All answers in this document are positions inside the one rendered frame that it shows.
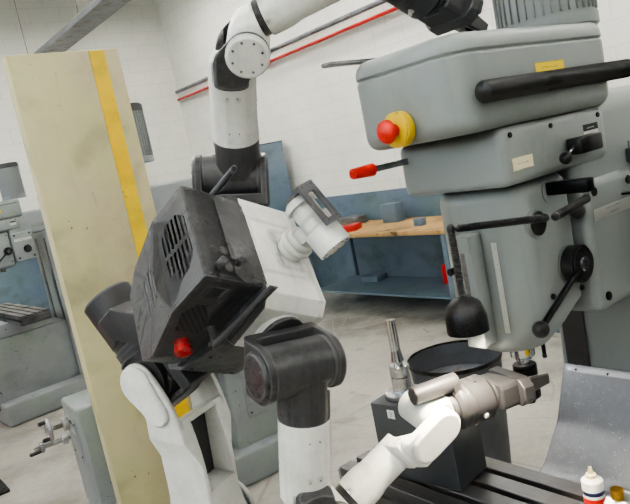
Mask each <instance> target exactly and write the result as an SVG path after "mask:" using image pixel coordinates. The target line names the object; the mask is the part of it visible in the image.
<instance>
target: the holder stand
mask: <svg viewBox="0 0 630 504"><path fill-rule="evenodd" d="M402 395H403V394H395V393H394V391H393V387H391V388H389V389H388V390H387V391H385V394H384V395H382V396H381V397H379V398H377V399H376V400H374V401H373V402H371V408H372V413H373V418H374V423H375V429H376V434H377V439H378V443H379V442H380V441H381V440H382V439H383V438H384V437H385V436H386V435H387V434H390V435H391V436H393V437H399V436H403V435H408V434H412V433H413V432H414V431H415V430H416V429H417V428H415V427H414V426H413V425H412V424H410V423H409V422H408V421H406V420H405V419H404V418H402V417H401V416H400V414H399V411H398V403H399V400H400V398H401V397H402ZM486 467H487V465H486V459H485V453H484V448H483V442H482V436H481V430H480V425H479V424H478V425H474V426H471V427H469V428H466V429H464V430H460V431H459V433H458V435H457V437H456V438H455V439H454V440H453V441H452V442H451V443H450V444H449V445H448V446H447V447H446V449H445V450H444V451H443V452H442V453H441V454H440V455H439V456H438V457H437V458H436V459H435V460H434V461H432V463H431V464H430V465H429V466H428V467H416V468H405V470H404V471H403V472H402V473H401V474H400V475H399V476H398V477H401V478H406V479H410V480H414V481H418V482H422V483H427V484H431V485H435V486H439V487H443V488H448V489H452V490H456V491H462V490H463V489H464V488H465V487H466V486H468V485H469V484H470V483H471V482H472V481H473V480H474V479H475V478H476V477H477V476H478V475H479V474H480V473H481V472H482V471H483V470H485V469H486Z"/></svg>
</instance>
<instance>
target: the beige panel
mask: <svg viewBox="0 0 630 504"><path fill-rule="evenodd" d="M2 63H3V67H4V71H5V75H6V78H7V82H8V86H9V90H10V94H11V98H12V101H13V105H14V109H15V113H16V117H17V121H18V125H19V128H20V132H21V136H22V140H23V144H24V148H25V151H26V155H27V159H28V163H29V167H30V171H31V174H32V178H33V182H34V186H35V190H36V194H37V197H38V201H39V205H40V209H41V213H42V217H43V220H44V224H45V228H46V232H47V236H48V240H49V243H50V247H51V251H52V255H53V259H54V263H55V267H56V270H57V274H58V278H59V282H60V286H61V290H62V293H63V297H64V301H65V305H66V309H67V313H68V316H69V320H70V324H71V328H72V332H73V336H74V339H75V343H76V347H77V351H78V355H79V359H80V362H81V366H82V370H83V374H84V378H85V382H86V385H87V389H88V393H89V397H90V401H91V405H92V409H93V412H94V416H95V420H96V424H97V428H98V432H99V435H100V439H101V443H102V447H103V451H104V455H105V458H106V462H107V466H108V470H109V474H110V478H111V481H112V485H113V489H114V493H115V497H116V501H117V504H170V493H169V488H168V483H167V479H166V475H165V471H164V466H163V462H162V457H161V455H160V453H159V452H158V450H157V449H156V448H155V446H154V445H153V443H152V442H151V440H150V438H149V433H148V428H147V422H146V419H145V417H144V416H143V414H142V413H141V412H140V411H139V410H138V409H137V408H136V407H135V406H134V405H133V404H132V403H131V402H130V401H129V400H128V399H127V397H126V396H125V395H124V393H123V391H122V389H121V385H120V376H121V373H122V370H121V367H122V365H121V363H120V362H119V361H118V359H117V358H116V354H115V352H113V351H112V349H111V348H110V347H109V345H108V344H107V343H106V341H105V340H104V339H103V337H102V336H101V335H100V333H99V332H98V330H97V329H96V328H95V326H94V325H93V324H92V322H91V321H90V320H89V318H88V317H87V316H86V314H85V313H84V311H85V307H86V305H87V304H88V303H89V301H90V300H91V299H92V298H93V297H94V296H96V295H97V294H98V293H99V292H101V291H102V290H104V289H105V288H107V287H109V286H111V285H113V284H115V283H117V282H121V281H127V282H129V283H130V285H131V286H132V279H133V273H134V270H135V266H136V264H137V261H138V258H139V256H140V253H141V250H142V247H143V245H144V242H145V239H146V236H147V234H148V231H149V228H150V226H151V223H152V221H153V220H154V218H155V217H156V216H157V215H156V210H155V206H154V202H153V198H152V193H151V189H150V185H149V181H148V176H147V172H146V168H145V164H144V159H143V155H142V151H141V147H140V142H139V138H138V134H137V130H136V126H135V121H134V117H133V113H132V109H131V104H130V100H129V96H128V92H127V87H126V83H125V79H124V75H123V70H122V66H121V62H120V58H119V53H118V49H117V48H112V49H97V50H82V51H67V52H52V53H37V54H22V55H7V56H5V57H4V58H3V59H2Z"/></svg>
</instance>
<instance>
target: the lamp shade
mask: <svg viewBox="0 0 630 504"><path fill-rule="evenodd" d="M445 324H446V329H447V335H448V336H450V337H453V338H469V337H475V336H479V335H482V334H484V333H486V332H488V331H489V330H490V327H489V321H488V315H487V312H486V310H485V308H484V306H483V304H482V303H481V301H480V300H479V299H477V298H474V297H472V296H467V295H466V297H462V298H459V296H458V297H456V298H454V299H453V300H452V301H451V302H450V303H449V304H448V305H447V307H446V314H445Z"/></svg>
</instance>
